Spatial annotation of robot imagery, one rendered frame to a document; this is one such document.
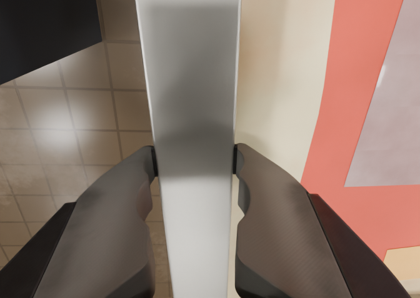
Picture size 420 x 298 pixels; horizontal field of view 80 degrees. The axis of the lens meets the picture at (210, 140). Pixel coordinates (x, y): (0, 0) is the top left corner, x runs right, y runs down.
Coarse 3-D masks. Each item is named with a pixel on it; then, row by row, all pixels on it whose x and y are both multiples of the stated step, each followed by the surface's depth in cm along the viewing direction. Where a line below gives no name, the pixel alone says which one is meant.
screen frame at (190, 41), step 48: (144, 0) 9; (192, 0) 9; (240, 0) 9; (144, 48) 10; (192, 48) 10; (192, 96) 10; (192, 144) 12; (192, 192) 13; (192, 240) 15; (192, 288) 17
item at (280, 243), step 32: (256, 160) 11; (256, 192) 9; (288, 192) 9; (256, 224) 8; (288, 224) 8; (256, 256) 7; (288, 256) 7; (320, 256) 7; (256, 288) 7; (288, 288) 6; (320, 288) 6
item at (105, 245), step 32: (128, 160) 11; (96, 192) 9; (128, 192) 9; (96, 224) 8; (128, 224) 8; (64, 256) 7; (96, 256) 7; (128, 256) 7; (64, 288) 6; (96, 288) 6; (128, 288) 6
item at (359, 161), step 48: (336, 0) 12; (384, 0) 12; (336, 48) 13; (384, 48) 13; (336, 96) 15; (384, 96) 15; (336, 144) 16; (384, 144) 16; (336, 192) 18; (384, 192) 18; (384, 240) 21
